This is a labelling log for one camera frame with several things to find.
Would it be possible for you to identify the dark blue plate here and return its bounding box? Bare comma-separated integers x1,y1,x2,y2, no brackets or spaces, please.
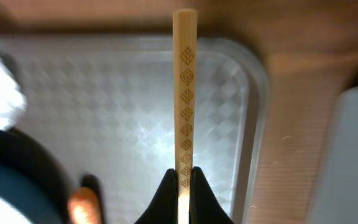
0,161,63,224

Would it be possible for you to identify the brown serving tray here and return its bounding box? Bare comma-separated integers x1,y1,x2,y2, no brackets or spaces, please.
0,35,269,223

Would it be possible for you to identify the wooden chopstick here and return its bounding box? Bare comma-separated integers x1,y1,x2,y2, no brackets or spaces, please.
173,9,198,224

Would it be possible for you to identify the orange carrot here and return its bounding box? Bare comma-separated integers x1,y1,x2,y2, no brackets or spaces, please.
67,187,103,224

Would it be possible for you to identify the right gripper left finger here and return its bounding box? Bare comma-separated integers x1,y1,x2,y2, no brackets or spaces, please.
135,169,178,224

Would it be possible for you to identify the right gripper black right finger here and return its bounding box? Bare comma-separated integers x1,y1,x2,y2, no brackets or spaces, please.
190,167,234,224

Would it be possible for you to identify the grey dishwasher rack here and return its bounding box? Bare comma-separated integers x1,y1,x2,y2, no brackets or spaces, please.
308,87,358,224

